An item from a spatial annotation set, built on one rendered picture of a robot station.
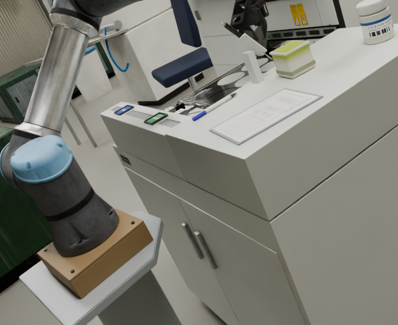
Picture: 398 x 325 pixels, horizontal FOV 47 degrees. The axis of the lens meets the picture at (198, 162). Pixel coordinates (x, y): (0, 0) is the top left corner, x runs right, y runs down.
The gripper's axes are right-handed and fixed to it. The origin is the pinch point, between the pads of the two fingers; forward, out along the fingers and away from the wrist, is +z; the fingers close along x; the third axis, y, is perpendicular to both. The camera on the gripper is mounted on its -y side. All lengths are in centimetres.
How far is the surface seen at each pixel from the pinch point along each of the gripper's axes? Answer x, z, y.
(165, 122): 14.7, 1.6, -40.0
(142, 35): 238, 21, 261
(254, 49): -10.2, -7.5, -25.7
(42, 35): 645, -3, 510
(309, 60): -23.3, -1.7, -26.7
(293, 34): -6.3, 1.2, 14.3
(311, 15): -15.7, -4.1, 8.9
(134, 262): 6, 15, -79
